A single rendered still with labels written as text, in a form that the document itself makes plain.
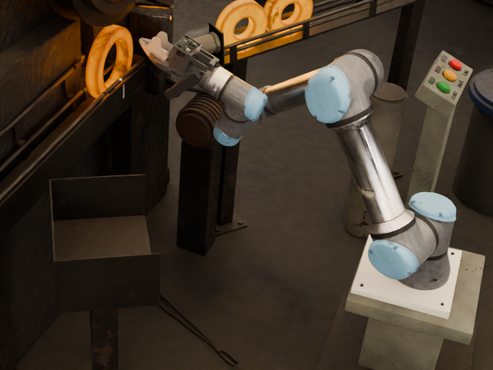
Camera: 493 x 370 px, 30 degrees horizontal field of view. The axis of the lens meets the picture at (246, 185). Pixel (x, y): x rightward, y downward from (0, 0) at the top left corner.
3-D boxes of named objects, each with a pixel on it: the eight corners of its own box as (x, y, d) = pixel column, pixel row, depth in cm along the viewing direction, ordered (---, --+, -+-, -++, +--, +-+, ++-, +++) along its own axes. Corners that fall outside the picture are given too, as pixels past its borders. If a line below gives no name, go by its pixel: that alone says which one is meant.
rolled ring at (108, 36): (133, 15, 230) (122, 12, 230) (96, 46, 215) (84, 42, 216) (133, 80, 241) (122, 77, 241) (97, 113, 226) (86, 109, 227)
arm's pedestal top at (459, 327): (482, 266, 254) (485, 255, 251) (469, 346, 229) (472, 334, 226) (368, 236, 260) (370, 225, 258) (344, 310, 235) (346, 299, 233)
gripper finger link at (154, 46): (144, 25, 234) (175, 43, 234) (138, 42, 238) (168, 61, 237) (139, 29, 232) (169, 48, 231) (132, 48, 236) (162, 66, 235)
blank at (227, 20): (213, 6, 253) (219, 12, 251) (261, -8, 259) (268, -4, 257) (215, 55, 263) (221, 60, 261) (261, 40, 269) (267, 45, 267)
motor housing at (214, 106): (166, 250, 288) (172, 104, 256) (197, 212, 304) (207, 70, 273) (204, 263, 284) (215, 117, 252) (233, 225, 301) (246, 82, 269)
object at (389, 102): (337, 230, 303) (362, 95, 272) (349, 211, 312) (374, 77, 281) (373, 242, 299) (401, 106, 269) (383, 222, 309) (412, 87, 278)
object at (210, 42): (183, 55, 259) (181, 37, 255) (210, 46, 262) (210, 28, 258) (193, 64, 255) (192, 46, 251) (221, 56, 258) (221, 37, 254)
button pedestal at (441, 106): (376, 247, 297) (413, 81, 261) (397, 207, 316) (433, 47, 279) (425, 263, 293) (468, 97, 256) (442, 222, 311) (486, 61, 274)
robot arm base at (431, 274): (455, 261, 244) (461, 233, 238) (442, 297, 233) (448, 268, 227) (400, 245, 249) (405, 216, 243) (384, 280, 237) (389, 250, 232)
